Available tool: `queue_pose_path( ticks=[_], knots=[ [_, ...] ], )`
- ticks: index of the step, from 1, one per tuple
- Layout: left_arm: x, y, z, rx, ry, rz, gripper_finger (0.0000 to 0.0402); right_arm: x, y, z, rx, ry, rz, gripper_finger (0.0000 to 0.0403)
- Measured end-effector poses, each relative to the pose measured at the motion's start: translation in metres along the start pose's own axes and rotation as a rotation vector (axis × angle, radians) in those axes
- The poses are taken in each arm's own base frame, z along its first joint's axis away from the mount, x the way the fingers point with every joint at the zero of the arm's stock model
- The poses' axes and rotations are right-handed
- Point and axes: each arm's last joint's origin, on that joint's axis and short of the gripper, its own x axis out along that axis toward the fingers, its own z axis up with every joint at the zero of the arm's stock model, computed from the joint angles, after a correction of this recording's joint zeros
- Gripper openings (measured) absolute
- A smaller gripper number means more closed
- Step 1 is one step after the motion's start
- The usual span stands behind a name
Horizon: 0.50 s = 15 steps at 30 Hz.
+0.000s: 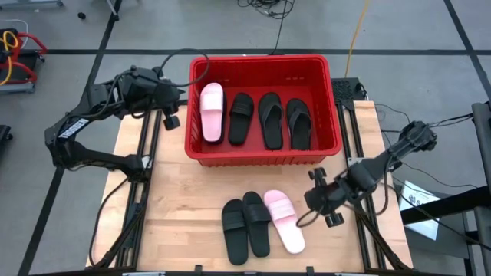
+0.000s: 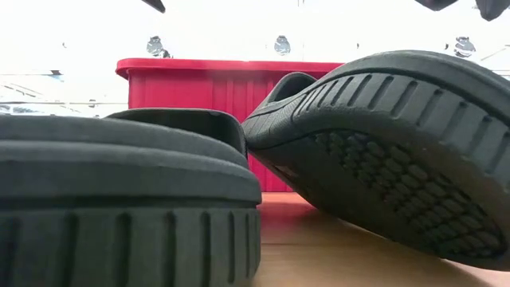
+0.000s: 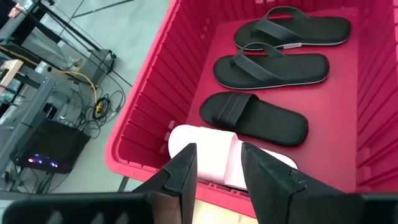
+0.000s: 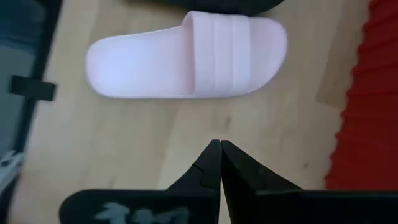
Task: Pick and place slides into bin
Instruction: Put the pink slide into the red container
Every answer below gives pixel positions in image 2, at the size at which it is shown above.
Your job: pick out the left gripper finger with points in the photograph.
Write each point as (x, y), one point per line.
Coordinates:
(156, 5)

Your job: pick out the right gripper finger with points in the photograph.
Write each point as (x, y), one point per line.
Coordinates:
(494, 8)
(436, 4)

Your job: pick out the black rubber slide sandal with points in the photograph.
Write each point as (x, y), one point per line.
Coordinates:
(398, 159)
(119, 179)

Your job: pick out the red plastic bin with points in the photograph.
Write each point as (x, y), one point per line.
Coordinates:
(179, 91)

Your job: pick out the grey wall fixture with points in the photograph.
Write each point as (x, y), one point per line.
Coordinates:
(464, 47)
(282, 45)
(154, 45)

